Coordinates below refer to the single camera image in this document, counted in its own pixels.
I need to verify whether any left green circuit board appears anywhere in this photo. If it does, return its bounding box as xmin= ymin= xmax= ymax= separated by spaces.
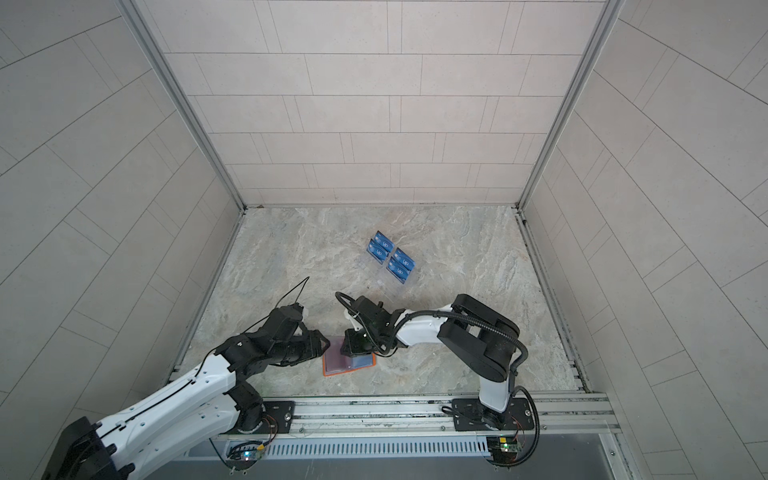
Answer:
xmin=226 ymin=441 xmax=266 ymax=471

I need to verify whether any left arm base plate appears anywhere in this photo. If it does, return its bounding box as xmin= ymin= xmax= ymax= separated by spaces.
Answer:
xmin=229 ymin=401 xmax=296 ymax=435

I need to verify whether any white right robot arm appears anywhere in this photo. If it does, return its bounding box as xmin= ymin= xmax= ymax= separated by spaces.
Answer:
xmin=335 ymin=292 xmax=529 ymax=414

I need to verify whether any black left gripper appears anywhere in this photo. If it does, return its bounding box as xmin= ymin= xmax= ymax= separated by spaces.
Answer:
xmin=270 ymin=330 xmax=336 ymax=367

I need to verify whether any green circuit board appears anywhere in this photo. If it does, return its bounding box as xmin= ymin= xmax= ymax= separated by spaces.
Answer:
xmin=226 ymin=441 xmax=266 ymax=471
xmin=486 ymin=436 xmax=522 ymax=467

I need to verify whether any orange card holder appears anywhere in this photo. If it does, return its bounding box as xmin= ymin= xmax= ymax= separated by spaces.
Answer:
xmin=341 ymin=354 xmax=376 ymax=374

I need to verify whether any aluminium corner post left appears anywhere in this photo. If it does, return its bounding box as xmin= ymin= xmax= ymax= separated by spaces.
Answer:
xmin=115 ymin=0 xmax=247 ymax=214

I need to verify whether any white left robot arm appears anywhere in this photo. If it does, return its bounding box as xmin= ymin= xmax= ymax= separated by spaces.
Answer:
xmin=42 ymin=303 xmax=330 ymax=479

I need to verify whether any aluminium corner post right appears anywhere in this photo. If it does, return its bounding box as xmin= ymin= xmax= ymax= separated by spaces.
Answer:
xmin=517 ymin=0 xmax=624 ymax=213

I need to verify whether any aluminium corner post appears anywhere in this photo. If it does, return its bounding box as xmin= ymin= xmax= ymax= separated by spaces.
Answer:
xmin=517 ymin=0 xmax=624 ymax=213
xmin=115 ymin=0 xmax=247 ymax=214

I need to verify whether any card stack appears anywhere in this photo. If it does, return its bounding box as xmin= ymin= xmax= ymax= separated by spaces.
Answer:
xmin=384 ymin=248 xmax=416 ymax=286
xmin=366 ymin=231 xmax=395 ymax=266

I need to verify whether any right card stack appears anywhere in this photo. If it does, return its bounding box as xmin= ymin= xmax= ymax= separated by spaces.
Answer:
xmin=384 ymin=248 xmax=416 ymax=286

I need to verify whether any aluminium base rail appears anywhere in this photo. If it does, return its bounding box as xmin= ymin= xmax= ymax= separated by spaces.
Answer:
xmin=119 ymin=392 xmax=619 ymax=442

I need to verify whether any right green circuit board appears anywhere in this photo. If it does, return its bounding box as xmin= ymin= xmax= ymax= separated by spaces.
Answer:
xmin=486 ymin=436 xmax=522 ymax=467

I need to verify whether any left card stack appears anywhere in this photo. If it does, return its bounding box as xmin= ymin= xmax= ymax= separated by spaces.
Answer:
xmin=366 ymin=231 xmax=395 ymax=266

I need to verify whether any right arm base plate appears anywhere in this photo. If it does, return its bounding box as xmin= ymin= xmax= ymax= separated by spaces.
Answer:
xmin=448 ymin=397 xmax=535 ymax=432

